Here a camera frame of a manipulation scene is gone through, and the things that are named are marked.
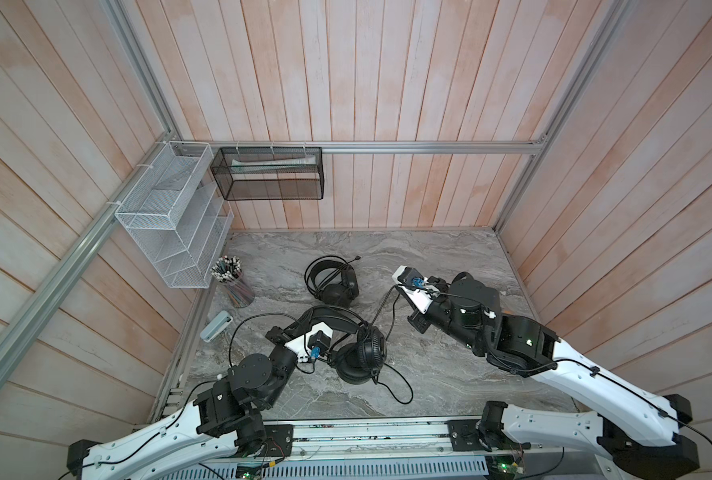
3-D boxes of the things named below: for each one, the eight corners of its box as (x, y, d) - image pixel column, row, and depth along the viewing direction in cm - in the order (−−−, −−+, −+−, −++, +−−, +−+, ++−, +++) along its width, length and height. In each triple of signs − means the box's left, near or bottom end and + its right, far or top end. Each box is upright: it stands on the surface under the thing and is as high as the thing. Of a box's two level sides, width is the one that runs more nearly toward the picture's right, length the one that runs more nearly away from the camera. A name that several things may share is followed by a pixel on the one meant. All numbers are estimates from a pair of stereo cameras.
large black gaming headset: (304, 312, 99) (301, 298, 92) (309, 263, 112) (307, 248, 105) (358, 312, 99) (359, 298, 92) (357, 263, 112) (358, 248, 105)
